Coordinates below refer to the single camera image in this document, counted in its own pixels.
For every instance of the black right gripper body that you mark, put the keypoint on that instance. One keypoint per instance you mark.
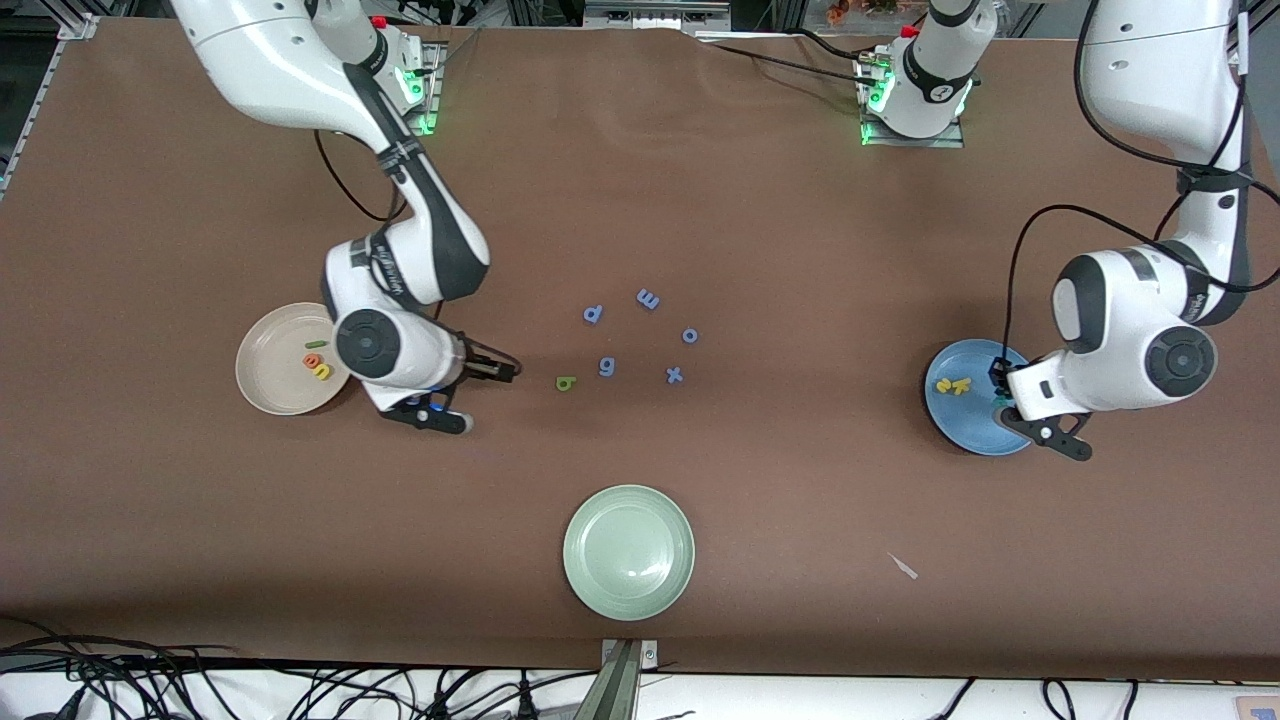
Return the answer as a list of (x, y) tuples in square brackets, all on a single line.
[(481, 364)]

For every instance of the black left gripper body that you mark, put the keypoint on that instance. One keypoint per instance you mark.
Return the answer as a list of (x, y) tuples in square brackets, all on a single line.
[(998, 377)]

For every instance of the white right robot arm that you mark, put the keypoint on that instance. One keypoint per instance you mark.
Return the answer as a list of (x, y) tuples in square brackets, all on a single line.
[(270, 60)]

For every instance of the blue plate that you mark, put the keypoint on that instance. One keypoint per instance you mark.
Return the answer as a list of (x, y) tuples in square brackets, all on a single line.
[(965, 425)]

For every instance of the blue letter m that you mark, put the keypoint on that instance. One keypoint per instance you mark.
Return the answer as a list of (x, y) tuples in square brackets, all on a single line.
[(648, 298)]

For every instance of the beige brown plate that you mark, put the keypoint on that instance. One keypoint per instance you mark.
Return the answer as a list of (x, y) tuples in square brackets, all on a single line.
[(275, 365)]

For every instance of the brown table cover sheet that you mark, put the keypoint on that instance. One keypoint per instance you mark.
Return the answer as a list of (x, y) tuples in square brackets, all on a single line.
[(640, 200)]

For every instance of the small white paper scrap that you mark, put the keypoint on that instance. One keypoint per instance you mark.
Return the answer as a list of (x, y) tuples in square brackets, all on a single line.
[(903, 566)]

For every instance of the pale green plate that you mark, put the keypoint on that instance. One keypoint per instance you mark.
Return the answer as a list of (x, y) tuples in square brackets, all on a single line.
[(628, 552)]

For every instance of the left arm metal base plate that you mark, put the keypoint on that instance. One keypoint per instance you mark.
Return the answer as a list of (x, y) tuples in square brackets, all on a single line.
[(915, 142)]

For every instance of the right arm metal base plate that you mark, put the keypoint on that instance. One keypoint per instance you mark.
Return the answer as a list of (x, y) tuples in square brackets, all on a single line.
[(425, 115)]

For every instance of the aluminium camera post bracket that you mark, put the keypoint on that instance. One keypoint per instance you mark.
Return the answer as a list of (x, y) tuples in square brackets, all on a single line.
[(622, 690)]

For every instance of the aluminium frame crossbar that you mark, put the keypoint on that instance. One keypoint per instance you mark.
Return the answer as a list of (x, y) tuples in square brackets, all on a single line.
[(650, 15)]

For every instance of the aluminium corner rail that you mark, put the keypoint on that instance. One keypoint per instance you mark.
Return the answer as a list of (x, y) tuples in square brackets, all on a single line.
[(45, 85)]

